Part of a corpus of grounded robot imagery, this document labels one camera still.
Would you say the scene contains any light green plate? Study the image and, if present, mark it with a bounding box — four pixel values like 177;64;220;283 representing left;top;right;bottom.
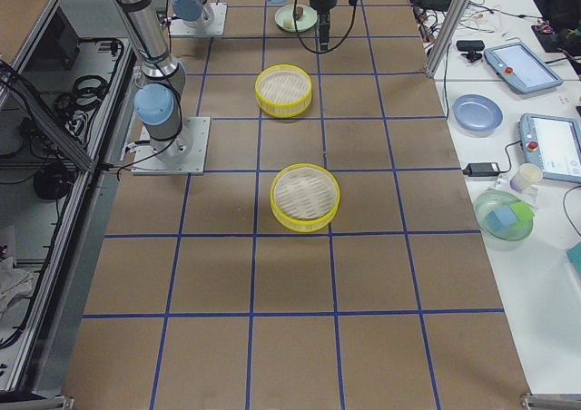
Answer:
274;5;317;33

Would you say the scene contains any black webcam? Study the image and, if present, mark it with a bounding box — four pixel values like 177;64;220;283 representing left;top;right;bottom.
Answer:
456;40;485;63

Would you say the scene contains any blue plate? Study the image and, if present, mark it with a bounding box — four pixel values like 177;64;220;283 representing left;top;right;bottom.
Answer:
452;93;503;138

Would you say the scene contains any teach pendant upper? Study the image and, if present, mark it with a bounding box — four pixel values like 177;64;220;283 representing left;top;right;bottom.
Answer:
483;42;563;93

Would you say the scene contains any teach pendant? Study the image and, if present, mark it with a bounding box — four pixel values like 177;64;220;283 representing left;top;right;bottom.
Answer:
518;113;580;184
483;42;563;93

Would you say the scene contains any black power adapter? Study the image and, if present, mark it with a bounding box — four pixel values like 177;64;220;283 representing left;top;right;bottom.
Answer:
462;162;502;178

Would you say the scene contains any paper cup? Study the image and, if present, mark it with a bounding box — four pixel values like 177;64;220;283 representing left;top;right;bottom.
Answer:
509;163;543;192

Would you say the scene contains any teach pendant lower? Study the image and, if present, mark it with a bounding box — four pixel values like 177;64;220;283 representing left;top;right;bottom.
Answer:
518;113;580;184

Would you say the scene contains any white crumpled cloth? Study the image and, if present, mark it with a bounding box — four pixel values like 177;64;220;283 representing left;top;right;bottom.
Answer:
1;257;34;316

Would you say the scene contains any aluminium frame post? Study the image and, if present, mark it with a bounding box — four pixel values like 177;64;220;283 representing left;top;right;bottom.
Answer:
425;0;470;78

